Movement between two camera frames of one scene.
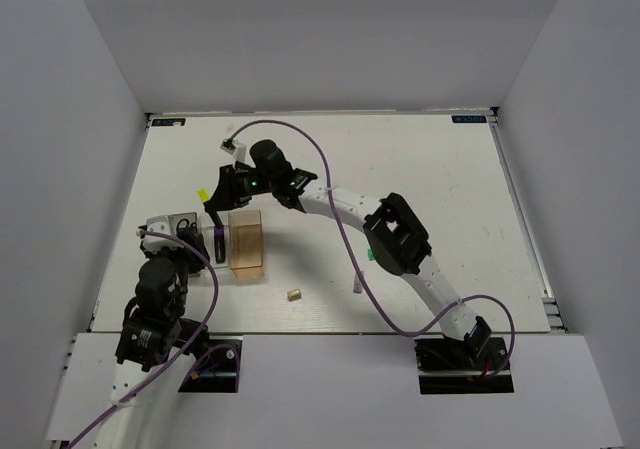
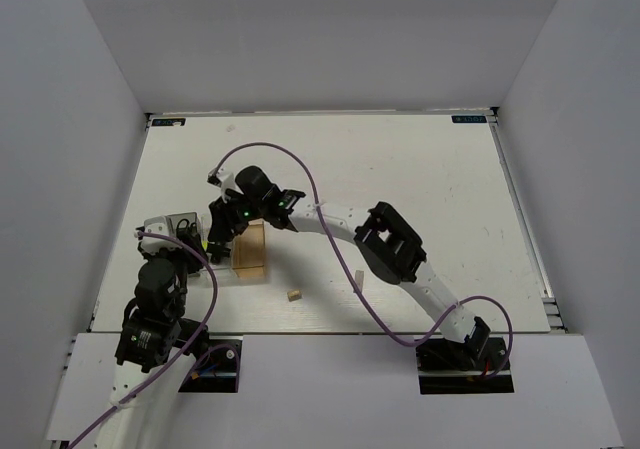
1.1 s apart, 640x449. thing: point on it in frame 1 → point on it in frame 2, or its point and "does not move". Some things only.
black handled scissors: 186,231 does not move
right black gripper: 228,194 → 223,221
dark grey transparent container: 182,221 does not move
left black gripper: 197,262 does not move
